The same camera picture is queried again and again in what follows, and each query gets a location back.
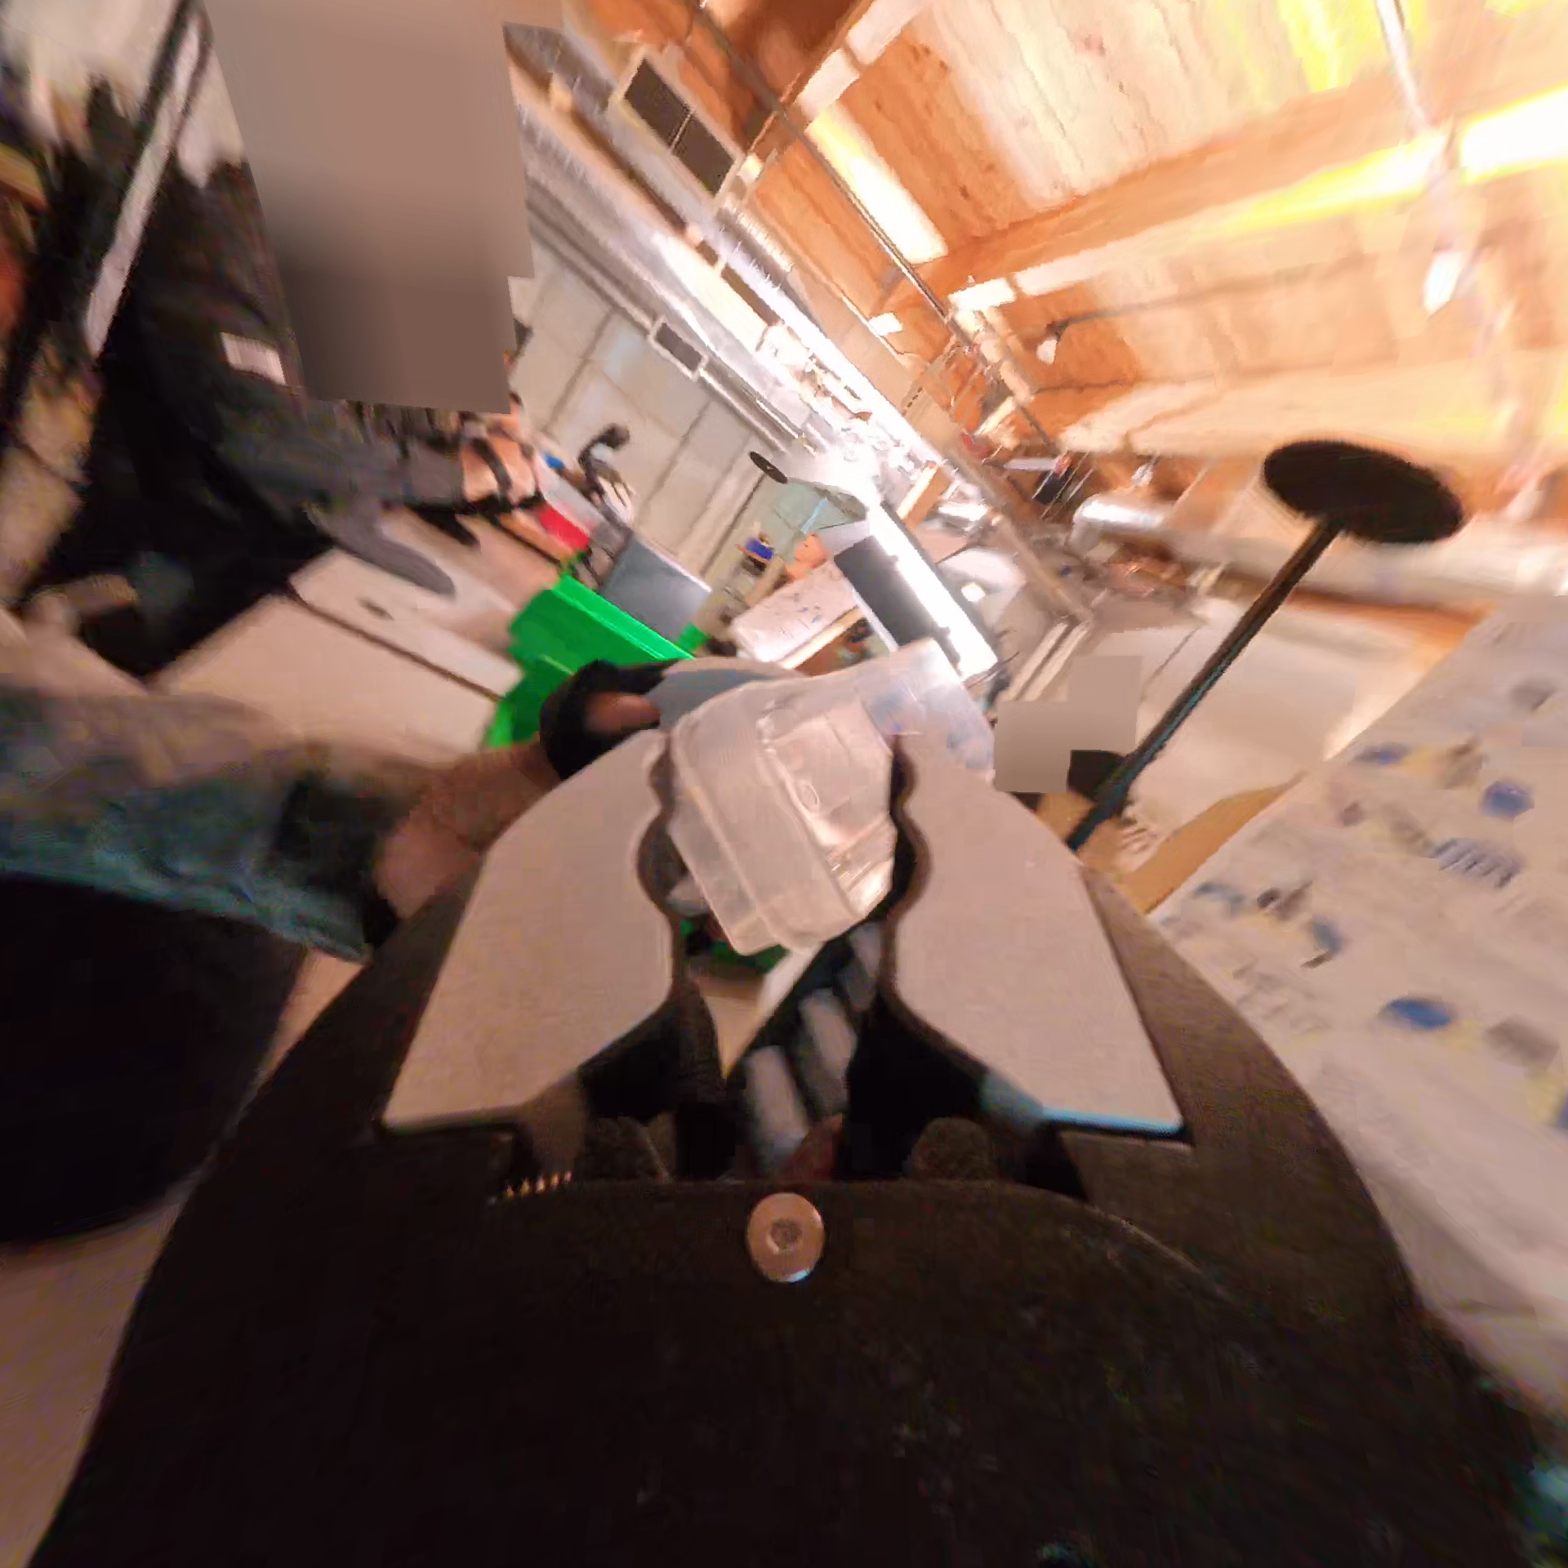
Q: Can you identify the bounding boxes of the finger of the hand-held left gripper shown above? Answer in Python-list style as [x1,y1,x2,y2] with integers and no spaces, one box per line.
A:
[646,660,798,727]

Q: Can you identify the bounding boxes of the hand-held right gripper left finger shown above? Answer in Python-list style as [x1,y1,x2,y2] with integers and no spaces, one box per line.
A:
[379,731,725,1151]

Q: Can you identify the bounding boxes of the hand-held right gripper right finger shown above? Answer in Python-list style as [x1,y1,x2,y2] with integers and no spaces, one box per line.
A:
[850,738,1188,1138]

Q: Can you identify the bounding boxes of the clear plastic drawer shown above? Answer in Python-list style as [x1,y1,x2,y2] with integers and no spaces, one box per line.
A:
[667,643,994,958]

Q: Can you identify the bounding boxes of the set of cabinet drawers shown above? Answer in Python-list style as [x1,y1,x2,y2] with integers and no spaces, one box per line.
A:
[742,968,883,1171]

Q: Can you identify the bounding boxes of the person's left forearm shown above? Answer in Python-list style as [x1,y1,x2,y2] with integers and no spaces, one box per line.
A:
[0,686,419,964]

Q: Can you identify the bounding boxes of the person's left hand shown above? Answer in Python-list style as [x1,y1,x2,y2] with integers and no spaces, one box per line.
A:
[374,660,674,915]

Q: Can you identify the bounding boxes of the grey storage bin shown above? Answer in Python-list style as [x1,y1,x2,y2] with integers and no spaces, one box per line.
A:
[602,533,715,645]

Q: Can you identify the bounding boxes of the white easel board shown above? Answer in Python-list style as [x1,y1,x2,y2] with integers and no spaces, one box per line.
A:
[728,563,865,669]

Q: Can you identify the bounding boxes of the plywood poster board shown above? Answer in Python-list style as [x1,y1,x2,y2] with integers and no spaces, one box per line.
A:
[1035,785,1302,915]

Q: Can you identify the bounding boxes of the studio light panel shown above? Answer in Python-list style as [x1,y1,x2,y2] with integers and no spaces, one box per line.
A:
[833,503,1001,682]

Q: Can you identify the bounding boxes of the white instruction poster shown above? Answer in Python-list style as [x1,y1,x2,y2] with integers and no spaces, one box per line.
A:
[1152,602,1568,1412]

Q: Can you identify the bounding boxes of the black round cushion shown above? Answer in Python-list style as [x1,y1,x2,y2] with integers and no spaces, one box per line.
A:
[0,880,310,1242]

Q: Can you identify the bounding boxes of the black round-topped pole stand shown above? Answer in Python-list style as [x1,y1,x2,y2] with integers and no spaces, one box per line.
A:
[1064,439,1470,854]

